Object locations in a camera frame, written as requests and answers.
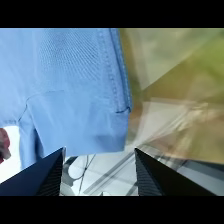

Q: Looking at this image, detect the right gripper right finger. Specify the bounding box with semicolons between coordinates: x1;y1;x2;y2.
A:
134;147;216;197

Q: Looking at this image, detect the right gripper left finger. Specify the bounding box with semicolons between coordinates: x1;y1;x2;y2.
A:
0;147;65;197

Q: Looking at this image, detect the blue shirt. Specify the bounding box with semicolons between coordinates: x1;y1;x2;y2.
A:
0;28;133;171

